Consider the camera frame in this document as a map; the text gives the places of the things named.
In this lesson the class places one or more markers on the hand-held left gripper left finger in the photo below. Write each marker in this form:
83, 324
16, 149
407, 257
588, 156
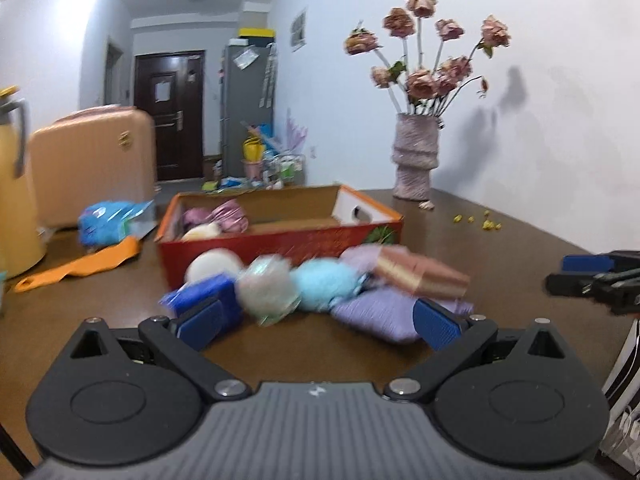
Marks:
205, 320

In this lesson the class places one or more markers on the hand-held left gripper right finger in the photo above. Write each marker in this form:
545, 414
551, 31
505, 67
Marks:
435, 322

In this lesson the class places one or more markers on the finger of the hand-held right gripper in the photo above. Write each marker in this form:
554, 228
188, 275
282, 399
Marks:
600, 290
585, 262

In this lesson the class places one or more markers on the blue cloth packet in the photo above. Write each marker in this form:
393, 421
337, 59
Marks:
200, 290

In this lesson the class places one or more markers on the pink sponge block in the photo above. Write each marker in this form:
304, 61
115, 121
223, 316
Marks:
420, 272

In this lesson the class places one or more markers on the white round plush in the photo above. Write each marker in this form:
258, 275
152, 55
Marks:
212, 265

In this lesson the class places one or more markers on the purple knitted cloth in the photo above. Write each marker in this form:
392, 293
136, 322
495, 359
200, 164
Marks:
375, 312

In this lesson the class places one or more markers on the pale mesh bath pouf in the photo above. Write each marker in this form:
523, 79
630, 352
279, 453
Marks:
267, 287

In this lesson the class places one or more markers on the red orange cardboard box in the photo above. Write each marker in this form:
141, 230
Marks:
280, 245

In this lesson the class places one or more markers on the light blue plush toy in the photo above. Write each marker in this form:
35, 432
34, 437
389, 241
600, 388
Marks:
325, 282

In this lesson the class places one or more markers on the cream soft ball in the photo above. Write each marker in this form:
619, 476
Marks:
202, 231

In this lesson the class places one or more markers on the white black striped bag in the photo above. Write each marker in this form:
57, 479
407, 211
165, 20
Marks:
625, 390

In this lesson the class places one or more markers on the scattered yellow petals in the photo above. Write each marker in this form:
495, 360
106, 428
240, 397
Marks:
487, 224

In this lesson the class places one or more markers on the purple mesh pouf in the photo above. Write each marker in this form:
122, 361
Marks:
225, 215

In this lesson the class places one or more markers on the pink fallen petal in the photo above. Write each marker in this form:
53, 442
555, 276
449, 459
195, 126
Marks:
426, 205

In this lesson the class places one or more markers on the green printed bag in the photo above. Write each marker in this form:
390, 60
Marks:
230, 183

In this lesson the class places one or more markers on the blue plastic packet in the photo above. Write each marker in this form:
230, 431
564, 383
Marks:
102, 222

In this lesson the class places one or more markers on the pink bucket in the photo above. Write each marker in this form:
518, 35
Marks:
252, 169

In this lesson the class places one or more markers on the pink ribbed vase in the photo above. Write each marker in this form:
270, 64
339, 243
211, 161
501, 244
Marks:
415, 160

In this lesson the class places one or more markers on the yellow bag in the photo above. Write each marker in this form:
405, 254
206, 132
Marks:
254, 150

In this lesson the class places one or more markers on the pink hard suitcase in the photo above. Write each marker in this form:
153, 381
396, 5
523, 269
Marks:
90, 170

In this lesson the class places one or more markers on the dark brown entrance door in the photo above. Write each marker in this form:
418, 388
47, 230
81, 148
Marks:
170, 130

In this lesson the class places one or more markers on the purple wrapping bundle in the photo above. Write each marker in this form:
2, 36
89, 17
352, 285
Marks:
296, 132

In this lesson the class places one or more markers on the grey refrigerator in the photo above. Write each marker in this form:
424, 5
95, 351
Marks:
240, 110

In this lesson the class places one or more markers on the yellow thermos jug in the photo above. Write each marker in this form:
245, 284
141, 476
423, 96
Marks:
15, 220

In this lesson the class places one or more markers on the white door notice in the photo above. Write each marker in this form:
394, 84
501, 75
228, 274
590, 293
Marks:
162, 91

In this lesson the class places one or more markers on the pink dried rose bouquet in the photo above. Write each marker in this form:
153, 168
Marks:
422, 85

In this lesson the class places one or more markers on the hanging folded umbrella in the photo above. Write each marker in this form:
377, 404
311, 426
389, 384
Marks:
270, 75

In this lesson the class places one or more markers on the dark interior doorway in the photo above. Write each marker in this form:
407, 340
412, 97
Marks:
113, 75

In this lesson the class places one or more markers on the paper sheet on refrigerator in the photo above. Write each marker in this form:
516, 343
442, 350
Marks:
245, 59

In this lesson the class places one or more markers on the yellow box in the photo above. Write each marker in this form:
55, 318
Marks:
256, 33

